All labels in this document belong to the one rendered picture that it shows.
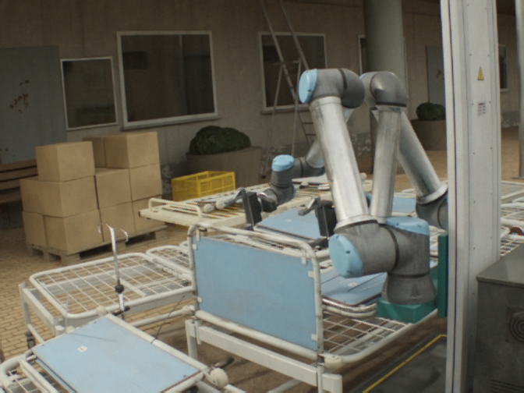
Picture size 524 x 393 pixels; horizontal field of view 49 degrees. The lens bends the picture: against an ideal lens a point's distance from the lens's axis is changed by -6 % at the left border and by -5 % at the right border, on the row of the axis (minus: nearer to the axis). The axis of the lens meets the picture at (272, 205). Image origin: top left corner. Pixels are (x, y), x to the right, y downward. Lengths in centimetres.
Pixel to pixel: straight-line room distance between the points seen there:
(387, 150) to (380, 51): 727
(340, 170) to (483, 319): 67
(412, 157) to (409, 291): 64
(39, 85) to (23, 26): 79
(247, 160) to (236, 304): 590
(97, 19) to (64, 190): 363
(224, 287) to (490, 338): 108
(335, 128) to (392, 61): 746
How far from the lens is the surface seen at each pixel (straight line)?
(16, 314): 462
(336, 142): 203
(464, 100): 200
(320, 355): 216
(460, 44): 200
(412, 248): 201
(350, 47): 1214
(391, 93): 224
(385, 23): 950
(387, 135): 224
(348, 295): 262
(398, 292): 205
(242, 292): 239
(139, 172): 605
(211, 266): 250
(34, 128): 806
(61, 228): 564
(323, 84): 211
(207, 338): 264
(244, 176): 828
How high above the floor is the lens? 145
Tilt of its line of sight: 11 degrees down
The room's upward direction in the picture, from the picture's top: 4 degrees counter-clockwise
